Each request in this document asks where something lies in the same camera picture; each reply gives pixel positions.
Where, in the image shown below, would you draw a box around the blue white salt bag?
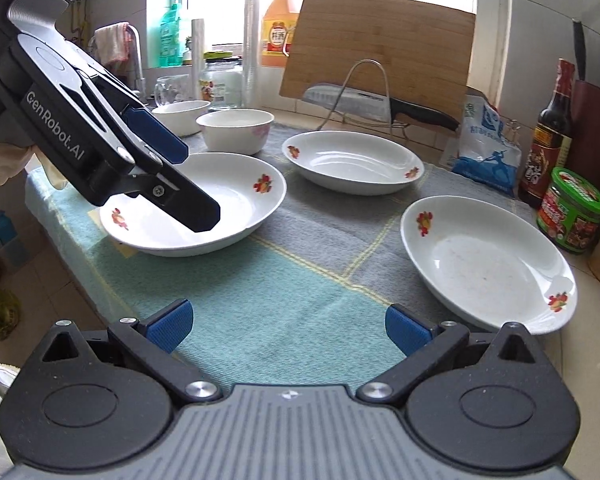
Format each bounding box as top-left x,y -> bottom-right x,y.
451,89 -> 521,196

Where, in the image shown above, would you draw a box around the chrome faucet with cloth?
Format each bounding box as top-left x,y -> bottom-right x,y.
87,22 -> 146,101

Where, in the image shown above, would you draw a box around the green dish soap bottle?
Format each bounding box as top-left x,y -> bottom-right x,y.
159,0 -> 181,67

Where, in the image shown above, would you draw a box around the white bowl pink flowers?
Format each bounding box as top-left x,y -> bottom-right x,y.
196,108 -> 274,155

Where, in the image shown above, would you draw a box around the dark red knife block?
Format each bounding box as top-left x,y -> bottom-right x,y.
564,19 -> 600,201

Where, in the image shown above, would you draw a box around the orange cooking wine jug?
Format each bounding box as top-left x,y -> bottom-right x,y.
260,0 -> 303,68

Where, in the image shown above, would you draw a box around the grey and teal checked towel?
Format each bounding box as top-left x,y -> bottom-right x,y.
25,122 -> 537,396

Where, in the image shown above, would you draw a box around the dark vinegar bottle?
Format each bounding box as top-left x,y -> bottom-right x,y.
518,58 -> 576,209

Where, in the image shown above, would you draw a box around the glass jar green lid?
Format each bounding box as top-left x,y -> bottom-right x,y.
198,51 -> 242,110

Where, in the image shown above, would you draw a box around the clear glass mug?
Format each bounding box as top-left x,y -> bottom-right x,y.
154,74 -> 192,106

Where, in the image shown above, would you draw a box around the white fruit plate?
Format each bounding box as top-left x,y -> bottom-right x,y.
282,130 -> 425,196
400,195 -> 578,335
98,153 -> 287,258

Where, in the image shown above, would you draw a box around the metal wire rack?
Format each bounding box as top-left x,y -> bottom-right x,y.
302,58 -> 417,128

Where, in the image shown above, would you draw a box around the bamboo cutting board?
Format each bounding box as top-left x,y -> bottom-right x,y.
279,0 -> 476,119

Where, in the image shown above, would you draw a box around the plastic wrap roll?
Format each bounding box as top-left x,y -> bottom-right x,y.
242,0 -> 260,108

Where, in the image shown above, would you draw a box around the black handled kitchen knife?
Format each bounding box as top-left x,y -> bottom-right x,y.
301,84 -> 460,131

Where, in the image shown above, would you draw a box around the green lidded sauce jar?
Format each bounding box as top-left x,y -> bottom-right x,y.
536,167 -> 600,254

